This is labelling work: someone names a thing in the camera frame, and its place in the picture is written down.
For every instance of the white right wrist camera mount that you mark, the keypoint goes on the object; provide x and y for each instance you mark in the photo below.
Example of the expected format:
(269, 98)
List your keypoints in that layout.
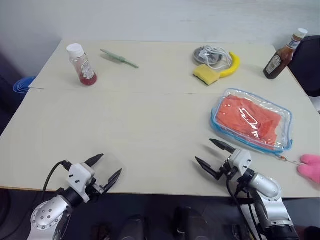
(241, 158)

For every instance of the clear pouch with orange cloth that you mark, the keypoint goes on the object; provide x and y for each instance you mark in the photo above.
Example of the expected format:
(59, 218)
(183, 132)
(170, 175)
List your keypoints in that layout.
(285, 117)

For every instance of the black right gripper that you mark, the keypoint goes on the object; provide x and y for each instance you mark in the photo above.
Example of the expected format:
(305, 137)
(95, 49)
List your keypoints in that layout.
(228, 170)

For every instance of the pink plush charm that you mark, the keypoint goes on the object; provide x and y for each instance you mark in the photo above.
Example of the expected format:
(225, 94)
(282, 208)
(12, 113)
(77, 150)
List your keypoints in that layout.
(311, 166)

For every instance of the round metal dish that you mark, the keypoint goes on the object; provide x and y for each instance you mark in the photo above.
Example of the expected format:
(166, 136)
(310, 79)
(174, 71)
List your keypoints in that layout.
(215, 59)

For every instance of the yellow sponge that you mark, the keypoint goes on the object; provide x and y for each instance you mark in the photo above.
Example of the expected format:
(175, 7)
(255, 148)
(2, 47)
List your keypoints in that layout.
(205, 73)

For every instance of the clear ketchup bottle white cap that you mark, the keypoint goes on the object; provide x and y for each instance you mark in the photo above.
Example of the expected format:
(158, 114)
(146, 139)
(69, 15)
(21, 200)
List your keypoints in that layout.
(85, 70)

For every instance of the brown sauce bottle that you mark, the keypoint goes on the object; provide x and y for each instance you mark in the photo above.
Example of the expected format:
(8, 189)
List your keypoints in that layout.
(276, 62)

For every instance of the black chair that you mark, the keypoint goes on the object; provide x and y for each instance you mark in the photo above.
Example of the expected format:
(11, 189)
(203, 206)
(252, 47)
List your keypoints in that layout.
(308, 67)

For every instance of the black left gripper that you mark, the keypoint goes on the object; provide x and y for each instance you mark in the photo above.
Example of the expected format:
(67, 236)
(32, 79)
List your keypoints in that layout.
(96, 190)

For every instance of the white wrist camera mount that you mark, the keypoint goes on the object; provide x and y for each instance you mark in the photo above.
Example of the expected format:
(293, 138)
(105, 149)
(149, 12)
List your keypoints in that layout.
(241, 158)
(80, 178)

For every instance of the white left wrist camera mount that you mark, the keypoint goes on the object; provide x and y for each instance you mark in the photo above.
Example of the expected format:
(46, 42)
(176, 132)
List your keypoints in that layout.
(80, 178)

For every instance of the orange cloth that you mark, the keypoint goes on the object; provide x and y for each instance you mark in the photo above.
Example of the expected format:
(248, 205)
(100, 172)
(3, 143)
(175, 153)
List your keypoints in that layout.
(237, 117)

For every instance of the green plastic stick tool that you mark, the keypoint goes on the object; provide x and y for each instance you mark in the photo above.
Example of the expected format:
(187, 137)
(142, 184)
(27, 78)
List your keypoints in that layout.
(119, 58)

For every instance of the yellow banana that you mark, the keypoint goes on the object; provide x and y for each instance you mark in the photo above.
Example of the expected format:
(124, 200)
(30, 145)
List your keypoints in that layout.
(235, 65)

